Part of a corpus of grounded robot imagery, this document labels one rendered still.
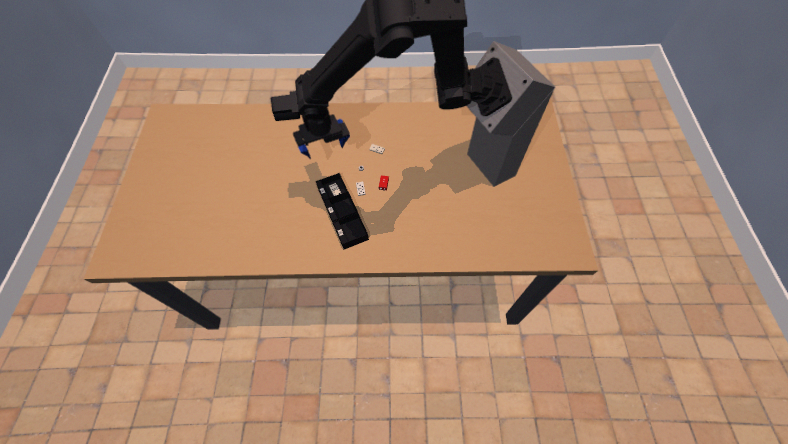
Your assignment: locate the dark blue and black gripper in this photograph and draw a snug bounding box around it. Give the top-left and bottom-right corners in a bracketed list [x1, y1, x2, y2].
[293, 112, 350, 159]

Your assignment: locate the black three-compartment bin rack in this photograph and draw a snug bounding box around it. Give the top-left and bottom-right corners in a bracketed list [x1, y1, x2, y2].
[316, 173, 369, 250]

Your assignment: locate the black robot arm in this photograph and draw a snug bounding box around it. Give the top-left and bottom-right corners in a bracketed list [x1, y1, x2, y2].
[270, 0, 512, 132]

